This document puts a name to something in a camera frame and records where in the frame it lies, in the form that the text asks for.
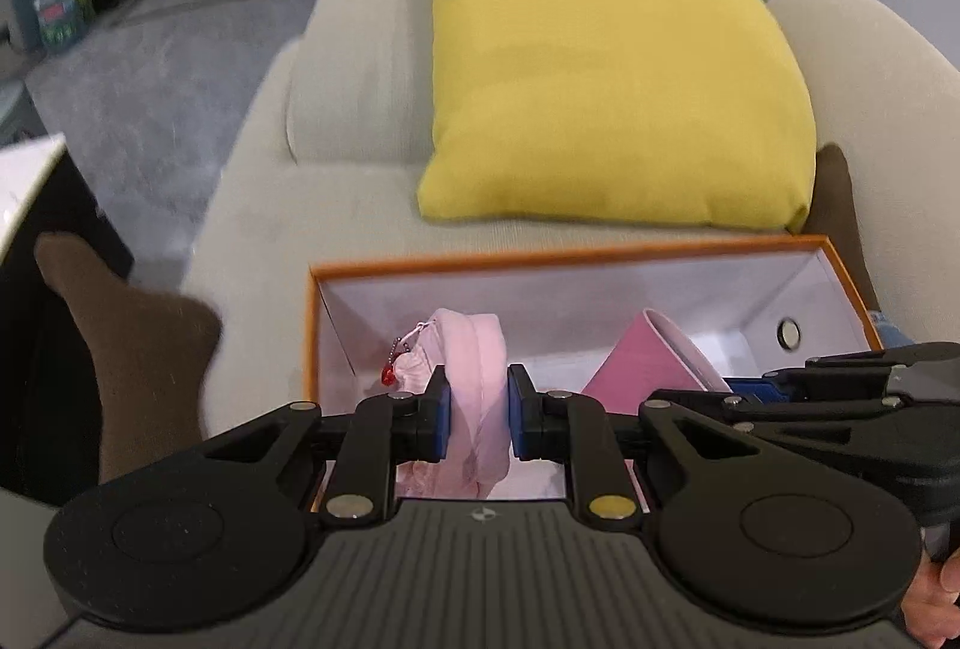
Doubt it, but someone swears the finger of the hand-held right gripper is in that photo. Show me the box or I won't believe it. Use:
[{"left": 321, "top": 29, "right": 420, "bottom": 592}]
[
  {"left": 652, "top": 373, "right": 902, "bottom": 429},
  {"left": 805, "top": 341, "right": 960, "bottom": 377}
]

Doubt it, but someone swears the person's brown socked foot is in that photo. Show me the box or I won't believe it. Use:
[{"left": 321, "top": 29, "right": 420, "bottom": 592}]
[{"left": 34, "top": 232, "right": 223, "bottom": 486}]

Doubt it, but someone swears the orange cardboard box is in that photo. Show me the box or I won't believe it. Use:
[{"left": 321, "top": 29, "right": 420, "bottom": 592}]
[{"left": 303, "top": 234, "right": 887, "bottom": 515}]

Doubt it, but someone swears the person's right hand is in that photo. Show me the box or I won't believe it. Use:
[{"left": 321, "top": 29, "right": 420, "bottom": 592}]
[{"left": 900, "top": 521, "right": 960, "bottom": 649}]

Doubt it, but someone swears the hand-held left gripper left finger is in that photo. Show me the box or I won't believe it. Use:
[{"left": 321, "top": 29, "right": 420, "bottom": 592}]
[{"left": 201, "top": 365, "right": 452, "bottom": 525}]

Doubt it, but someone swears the person's blue jeans leg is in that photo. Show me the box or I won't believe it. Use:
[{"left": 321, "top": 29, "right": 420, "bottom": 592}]
[{"left": 866, "top": 310, "right": 914, "bottom": 350}]

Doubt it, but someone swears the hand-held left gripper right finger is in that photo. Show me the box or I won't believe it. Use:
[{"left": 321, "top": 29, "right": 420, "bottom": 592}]
[{"left": 507, "top": 364, "right": 758, "bottom": 529}]

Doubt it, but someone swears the pink cup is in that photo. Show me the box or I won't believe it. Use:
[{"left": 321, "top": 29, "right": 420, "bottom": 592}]
[{"left": 581, "top": 307, "right": 733, "bottom": 414}]

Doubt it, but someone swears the yellow pillow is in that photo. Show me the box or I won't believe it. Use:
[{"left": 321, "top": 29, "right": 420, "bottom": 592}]
[{"left": 416, "top": 0, "right": 817, "bottom": 235}]

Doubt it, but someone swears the beige sofa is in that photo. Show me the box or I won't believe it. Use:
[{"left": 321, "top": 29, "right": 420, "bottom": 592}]
[{"left": 180, "top": 0, "right": 960, "bottom": 522}]

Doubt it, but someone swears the white-topped dark table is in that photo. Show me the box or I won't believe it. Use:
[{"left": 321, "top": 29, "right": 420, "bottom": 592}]
[{"left": 0, "top": 133, "right": 136, "bottom": 507}]

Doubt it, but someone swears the water jug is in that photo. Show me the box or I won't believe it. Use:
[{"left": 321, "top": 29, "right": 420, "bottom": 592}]
[{"left": 33, "top": 0, "right": 88, "bottom": 54}]

